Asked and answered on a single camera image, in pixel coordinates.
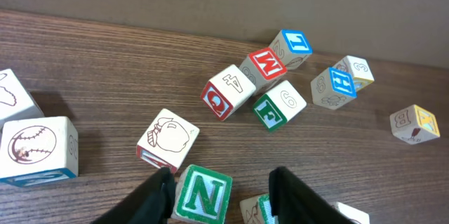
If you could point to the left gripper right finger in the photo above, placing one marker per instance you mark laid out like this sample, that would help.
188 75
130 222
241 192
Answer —
293 201

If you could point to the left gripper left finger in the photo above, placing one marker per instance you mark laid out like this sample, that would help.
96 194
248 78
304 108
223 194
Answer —
150 202

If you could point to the green N letter block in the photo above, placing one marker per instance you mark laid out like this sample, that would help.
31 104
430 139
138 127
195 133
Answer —
202 196

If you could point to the white block green bottom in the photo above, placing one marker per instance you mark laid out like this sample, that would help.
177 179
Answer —
257 210

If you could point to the apple block red side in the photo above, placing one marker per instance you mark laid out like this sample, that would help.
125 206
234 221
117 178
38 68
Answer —
167 141

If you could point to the white block teal side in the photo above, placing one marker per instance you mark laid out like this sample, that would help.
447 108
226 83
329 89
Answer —
354 215

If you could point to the number 6 green block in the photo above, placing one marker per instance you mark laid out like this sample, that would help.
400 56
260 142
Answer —
279 105

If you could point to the blue H letter block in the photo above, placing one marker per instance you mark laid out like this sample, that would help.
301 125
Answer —
333 88

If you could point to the number 4 red block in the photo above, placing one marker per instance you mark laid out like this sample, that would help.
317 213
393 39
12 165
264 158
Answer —
227 91

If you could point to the baseball block blue side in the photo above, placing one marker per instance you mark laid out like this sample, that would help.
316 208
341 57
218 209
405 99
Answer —
38 151

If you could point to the red W letter block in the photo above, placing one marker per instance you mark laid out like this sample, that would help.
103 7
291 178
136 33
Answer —
263 68

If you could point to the number 3 yellow block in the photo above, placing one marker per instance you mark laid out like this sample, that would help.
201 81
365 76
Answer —
358 69

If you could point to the yellow letter block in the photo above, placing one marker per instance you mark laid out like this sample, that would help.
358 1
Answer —
414 125

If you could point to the blue L letter block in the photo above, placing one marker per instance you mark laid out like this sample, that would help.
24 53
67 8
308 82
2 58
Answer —
292 48

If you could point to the white block far left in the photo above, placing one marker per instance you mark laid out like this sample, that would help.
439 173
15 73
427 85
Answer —
16 102

